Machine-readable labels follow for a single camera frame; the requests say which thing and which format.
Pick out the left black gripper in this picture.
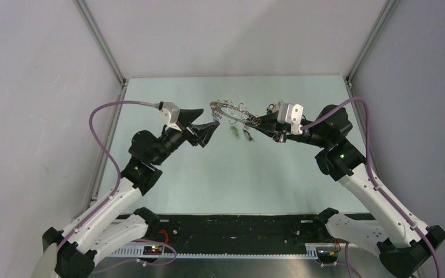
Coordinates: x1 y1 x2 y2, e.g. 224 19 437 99
151 109 220 166

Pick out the large silver keyring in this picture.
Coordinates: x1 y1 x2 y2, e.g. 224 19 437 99
209 100 261 142

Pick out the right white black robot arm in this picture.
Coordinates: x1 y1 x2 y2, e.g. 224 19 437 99
246 104 445 277

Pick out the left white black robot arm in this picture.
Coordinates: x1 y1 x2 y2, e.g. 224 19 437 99
32 108 220 277

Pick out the bunch of coloured keys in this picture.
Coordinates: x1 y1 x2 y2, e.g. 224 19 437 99
266 101 283 115

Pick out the left small circuit board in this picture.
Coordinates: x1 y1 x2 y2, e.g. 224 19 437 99
143 245 164 255

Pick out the small circuit board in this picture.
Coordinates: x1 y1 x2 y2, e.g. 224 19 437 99
317 250 336 258
143 245 164 255

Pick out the right small circuit board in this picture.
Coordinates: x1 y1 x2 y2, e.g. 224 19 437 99
317 250 336 258

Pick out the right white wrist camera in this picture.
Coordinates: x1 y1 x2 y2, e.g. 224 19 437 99
276 103 304 135

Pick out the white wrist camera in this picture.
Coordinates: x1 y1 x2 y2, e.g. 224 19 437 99
276 103 304 135
159 102 182 131

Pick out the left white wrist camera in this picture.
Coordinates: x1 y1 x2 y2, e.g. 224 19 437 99
159 102 182 131

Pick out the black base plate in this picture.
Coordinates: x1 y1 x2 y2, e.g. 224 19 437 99
144 214 335 254

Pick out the grey slotted cable duct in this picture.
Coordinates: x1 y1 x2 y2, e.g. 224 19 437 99
108 245 318 259

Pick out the left aluminium frame post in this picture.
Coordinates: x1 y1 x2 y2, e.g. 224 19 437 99
72 0 127 87

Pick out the aluminium frame post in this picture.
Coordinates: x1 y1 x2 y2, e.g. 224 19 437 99
345 0 400 89
72 0 127 87

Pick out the right aluminium frame post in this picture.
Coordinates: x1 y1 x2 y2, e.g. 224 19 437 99
345 0 400 89

